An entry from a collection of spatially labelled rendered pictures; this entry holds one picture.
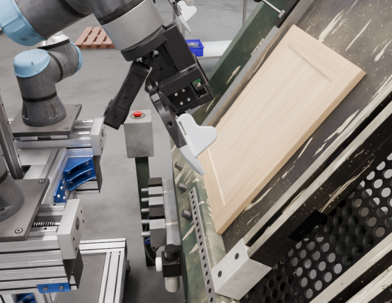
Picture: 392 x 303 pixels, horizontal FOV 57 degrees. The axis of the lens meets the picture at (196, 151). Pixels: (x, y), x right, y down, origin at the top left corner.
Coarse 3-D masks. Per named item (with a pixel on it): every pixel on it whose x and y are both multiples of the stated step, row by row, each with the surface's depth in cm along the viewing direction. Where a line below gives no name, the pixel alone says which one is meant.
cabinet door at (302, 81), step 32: (288, 32) 119; (288, 64) 110; (320, 64) 96; (352, 64) 85; (256, 96) 119; (288, 96) 103; (320, 96) 90; (224, 128) 129; (256, 128) 110; (288, 128) 96; (224, 160) 118; (256, 160) 102; (224, 192) 109; (256, 192) 97; (224, 224) 102
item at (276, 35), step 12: (300, 0) 117; (312, 0) 117; (300, 12) 119; (288, 24) 120; (276, 36) 122; (264, 48) 124; (252, 60) 128; (264, 60) 126; (240, 72) 132; (252, 72) 128; (240, 84) 130; (228, 96) 132; (216, 108) 136; (228, 108) 134; (204, 120) 141; (216, 120) 136
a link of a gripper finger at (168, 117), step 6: (156, 102) 51; (162, 102) 51; (162, 108) 51; (168, 108) 50; (162, 114) 50; (168, 114) 50; (174, 114) 52; (162, 120) 50; (168, 120) 50; (174, 120) 51; (168, 126) 51; (174, 126) 51; (168, 132) 51; (174, 132) 51; (180, 132) 51; (174, 138) 51; (180, 138) 51; (180, 144) 51; (186, 144) 51
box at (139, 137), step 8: (144, 112) 160; (128, 120) 154; (136, 120) 154; (144, 120) 154; (128, 128) 153; (136, 128) 154; (144, 128) 154; (152, 128) 158; (128, 136) 155; (136, 136) 156; (144, 136) 156; (152, 136) 157; (128, 144) 158; (136, 144) 158; (144, 144) 159; (152, 144) 159; (128, 152) 160; (136, 152) 160; (144, 152) 161; (152, 152) 161
